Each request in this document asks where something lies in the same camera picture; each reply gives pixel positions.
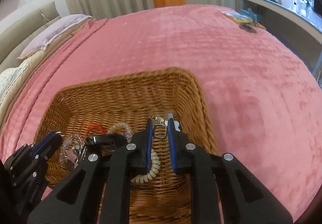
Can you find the light blue hair clip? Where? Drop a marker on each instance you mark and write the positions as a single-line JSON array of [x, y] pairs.
[[176, 123]]

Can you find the black wrist watch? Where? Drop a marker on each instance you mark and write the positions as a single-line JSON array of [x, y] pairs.
[[111, 140]]

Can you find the lilac pillow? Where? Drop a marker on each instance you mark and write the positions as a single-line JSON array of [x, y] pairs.
[[46, 37]]

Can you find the brown wicker basket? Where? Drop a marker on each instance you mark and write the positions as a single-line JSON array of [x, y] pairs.
[[123, 104]]

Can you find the beige padded headboard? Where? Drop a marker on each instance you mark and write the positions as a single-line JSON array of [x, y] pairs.
[[17, 36]]

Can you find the white dotted pillow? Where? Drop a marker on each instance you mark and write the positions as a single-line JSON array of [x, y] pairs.
[[12, 80]]

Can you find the colourful packet on bed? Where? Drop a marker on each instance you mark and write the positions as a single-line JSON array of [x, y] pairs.
[[246, 23]]

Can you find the black television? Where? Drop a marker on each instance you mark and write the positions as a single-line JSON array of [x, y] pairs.
[[317, 7]]

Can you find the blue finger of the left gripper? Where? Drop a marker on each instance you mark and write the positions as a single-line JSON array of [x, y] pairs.
[[43, 144]]

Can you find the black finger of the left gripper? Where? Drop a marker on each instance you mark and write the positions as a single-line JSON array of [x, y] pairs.
[[45, 149]]

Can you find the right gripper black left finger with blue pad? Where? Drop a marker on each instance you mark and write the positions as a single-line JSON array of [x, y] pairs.
[[98, 190]]

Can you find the white wall desk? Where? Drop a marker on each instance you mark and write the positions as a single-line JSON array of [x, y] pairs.
[[299, 20]]

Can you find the pink plush blanket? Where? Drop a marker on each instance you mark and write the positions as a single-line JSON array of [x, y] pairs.
[[263, 102]]

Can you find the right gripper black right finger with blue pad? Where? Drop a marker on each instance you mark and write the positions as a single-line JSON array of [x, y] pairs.
[[222, 189]]

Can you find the small potted plant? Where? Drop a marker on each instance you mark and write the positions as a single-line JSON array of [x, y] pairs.
[[304, 8]]

